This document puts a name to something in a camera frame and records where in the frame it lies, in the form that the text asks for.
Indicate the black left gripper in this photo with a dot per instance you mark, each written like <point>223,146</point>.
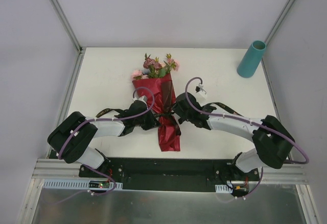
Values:
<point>150,121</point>

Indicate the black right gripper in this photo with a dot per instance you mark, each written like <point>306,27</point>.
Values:
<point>181,110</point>

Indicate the black ribbon gold lettering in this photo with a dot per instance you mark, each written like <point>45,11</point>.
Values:
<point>163,113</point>

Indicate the red flower bouquet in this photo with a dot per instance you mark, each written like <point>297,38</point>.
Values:
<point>155,83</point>

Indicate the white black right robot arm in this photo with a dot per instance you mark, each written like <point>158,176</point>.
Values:
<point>270,148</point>

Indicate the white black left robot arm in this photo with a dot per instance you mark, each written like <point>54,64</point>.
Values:
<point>72,137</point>

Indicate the teal cone vase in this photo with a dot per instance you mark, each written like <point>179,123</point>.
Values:
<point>251,59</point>

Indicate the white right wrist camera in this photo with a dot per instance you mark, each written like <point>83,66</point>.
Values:
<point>200,94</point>

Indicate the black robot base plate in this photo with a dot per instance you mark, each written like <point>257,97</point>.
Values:
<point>188,175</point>

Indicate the white right cable duct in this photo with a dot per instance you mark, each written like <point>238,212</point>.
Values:
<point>224,188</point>

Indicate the white cable duct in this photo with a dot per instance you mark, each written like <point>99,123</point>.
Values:
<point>224,188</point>
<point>81,184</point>

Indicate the white left cable duct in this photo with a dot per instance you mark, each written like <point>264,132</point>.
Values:
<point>81,184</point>

